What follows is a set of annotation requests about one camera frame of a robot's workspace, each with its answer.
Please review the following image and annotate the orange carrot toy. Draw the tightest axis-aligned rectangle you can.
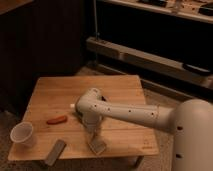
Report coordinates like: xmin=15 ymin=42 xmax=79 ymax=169
xmin=46 ymin=115 xmax=67 ymax=125

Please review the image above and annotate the wooden table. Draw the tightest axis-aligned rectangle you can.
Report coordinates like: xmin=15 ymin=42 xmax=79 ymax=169
xmin=8 ymin=75 xmax=159 ymax=161

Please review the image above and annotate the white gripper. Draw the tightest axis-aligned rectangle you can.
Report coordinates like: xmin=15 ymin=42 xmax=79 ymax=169
xmin=82 ymin=114 xmax=102 ymax=133

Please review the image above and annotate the metal table leg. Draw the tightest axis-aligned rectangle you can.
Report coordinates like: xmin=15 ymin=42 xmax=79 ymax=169
xmin=133 ymin=156 xmax=144 ymax=168

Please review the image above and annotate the long metal rail shelf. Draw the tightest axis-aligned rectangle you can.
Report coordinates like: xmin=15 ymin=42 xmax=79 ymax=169
xmin=86 ymin=37 xmax=213 ymax=90

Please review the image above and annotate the upper wooden shelf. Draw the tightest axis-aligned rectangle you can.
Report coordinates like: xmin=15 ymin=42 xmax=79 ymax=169
xmin=100 ymin=0 xmax=213 ymax=24

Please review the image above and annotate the white sponge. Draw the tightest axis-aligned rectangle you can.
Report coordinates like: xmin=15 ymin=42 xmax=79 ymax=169
xmin=88 ymin=136 xmax=107 ymax=155

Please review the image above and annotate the black object on rail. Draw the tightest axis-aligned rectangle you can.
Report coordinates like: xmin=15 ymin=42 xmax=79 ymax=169
xmin=182 ymin=63 xmax=213 ymax=76

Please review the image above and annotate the vertical metal pole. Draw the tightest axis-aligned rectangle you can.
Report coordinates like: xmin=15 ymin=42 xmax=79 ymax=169
xmin=93 ymin=0 xmax=99 ymax=40

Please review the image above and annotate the grey rectangular block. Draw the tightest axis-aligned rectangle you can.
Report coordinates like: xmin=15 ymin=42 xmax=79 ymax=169
xmin=44 ymin=140 xmax=66 ymax=166

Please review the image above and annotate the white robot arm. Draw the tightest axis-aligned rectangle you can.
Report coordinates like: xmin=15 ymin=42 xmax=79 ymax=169
xmin=75 ymin=88 xmax=213 ymax=171

